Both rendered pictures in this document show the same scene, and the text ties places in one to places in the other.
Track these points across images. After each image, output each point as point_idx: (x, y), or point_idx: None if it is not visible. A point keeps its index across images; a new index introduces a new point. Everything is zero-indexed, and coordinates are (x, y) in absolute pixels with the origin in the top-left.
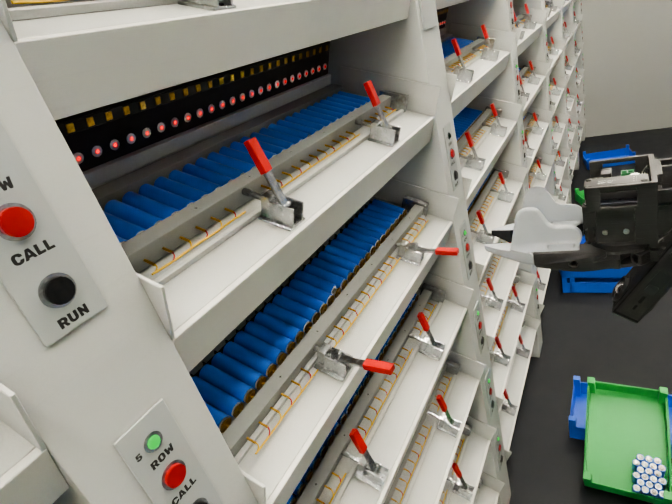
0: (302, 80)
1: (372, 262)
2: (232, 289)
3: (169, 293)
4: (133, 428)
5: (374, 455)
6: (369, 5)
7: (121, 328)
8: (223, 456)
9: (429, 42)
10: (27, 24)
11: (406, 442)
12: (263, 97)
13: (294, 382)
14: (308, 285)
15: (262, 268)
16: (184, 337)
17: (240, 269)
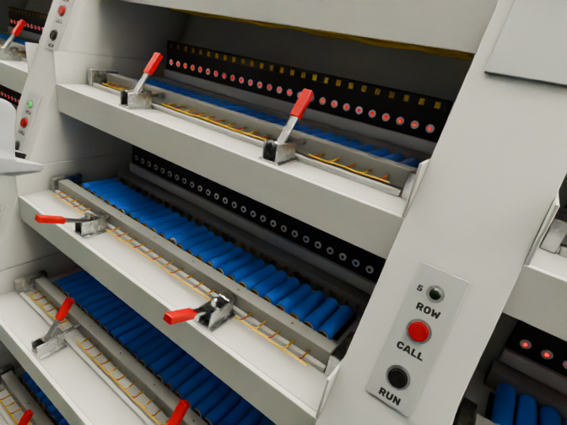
0: (378, 121)
1: (197, 262)
2: (77, 91)
3: (90, 88)
4: (33, 93)
5: (64, 355)
6: (335, 1)
7: (53, 61)
8: (31, 145)
9: (499, 102)
10: None
11: (55, 385)
12: (314, 106)
13: (88, 208)
14: (181, 226)
15: (91, 99)
16: (58, 88)
17: (92, 94)
